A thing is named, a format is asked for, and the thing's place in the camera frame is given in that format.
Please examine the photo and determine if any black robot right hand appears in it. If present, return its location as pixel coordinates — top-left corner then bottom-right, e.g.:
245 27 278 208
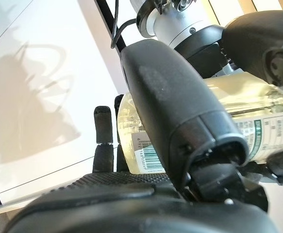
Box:
4 40 283 233

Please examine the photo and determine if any black edge strip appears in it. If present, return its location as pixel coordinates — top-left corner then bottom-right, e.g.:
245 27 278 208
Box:
94 0 129 53

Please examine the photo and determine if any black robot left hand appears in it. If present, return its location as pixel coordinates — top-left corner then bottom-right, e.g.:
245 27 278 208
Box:
169 11 283 186

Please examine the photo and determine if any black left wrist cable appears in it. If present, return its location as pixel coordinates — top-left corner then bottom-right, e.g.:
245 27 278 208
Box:
110 0 138 49

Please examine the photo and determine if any clear bottle with green label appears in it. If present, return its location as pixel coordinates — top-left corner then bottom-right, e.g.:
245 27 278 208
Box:
117 75 283 174

